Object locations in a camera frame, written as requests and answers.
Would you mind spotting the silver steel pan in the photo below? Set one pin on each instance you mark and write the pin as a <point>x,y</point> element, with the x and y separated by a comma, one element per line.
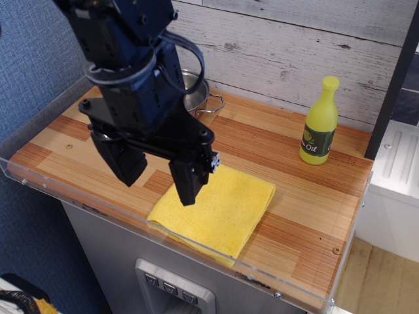
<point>196,103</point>

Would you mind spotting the silver dispenser button panel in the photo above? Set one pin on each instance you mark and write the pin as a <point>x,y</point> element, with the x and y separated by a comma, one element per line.
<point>167,292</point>

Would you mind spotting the white toy sink unit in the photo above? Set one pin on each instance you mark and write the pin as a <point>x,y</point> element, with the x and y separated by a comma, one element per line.
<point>388,218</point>

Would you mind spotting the yellow olive oil bottle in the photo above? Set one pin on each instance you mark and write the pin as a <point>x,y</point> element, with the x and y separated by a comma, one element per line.
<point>320,125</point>

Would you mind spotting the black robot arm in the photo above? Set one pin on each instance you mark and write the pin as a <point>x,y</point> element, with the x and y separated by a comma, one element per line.
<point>132,58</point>

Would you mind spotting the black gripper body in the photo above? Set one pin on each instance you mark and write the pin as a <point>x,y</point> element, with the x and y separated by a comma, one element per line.
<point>142,103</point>

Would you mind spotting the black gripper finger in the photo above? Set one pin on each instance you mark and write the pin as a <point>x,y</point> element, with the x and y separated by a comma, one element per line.
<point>125,161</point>
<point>189,178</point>

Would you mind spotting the black and yellow object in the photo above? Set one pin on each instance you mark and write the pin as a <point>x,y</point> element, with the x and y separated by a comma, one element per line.
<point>20,296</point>

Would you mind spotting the clear acrylic guard rail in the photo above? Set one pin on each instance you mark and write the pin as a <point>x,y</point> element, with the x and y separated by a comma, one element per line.
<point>299,247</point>

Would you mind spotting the yellow folded cloth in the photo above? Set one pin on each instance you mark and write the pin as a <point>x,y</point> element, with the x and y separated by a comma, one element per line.
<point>225,214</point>

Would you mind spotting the grey toy fridge cabinet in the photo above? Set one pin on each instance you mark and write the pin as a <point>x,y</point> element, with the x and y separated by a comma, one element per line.
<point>113,248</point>

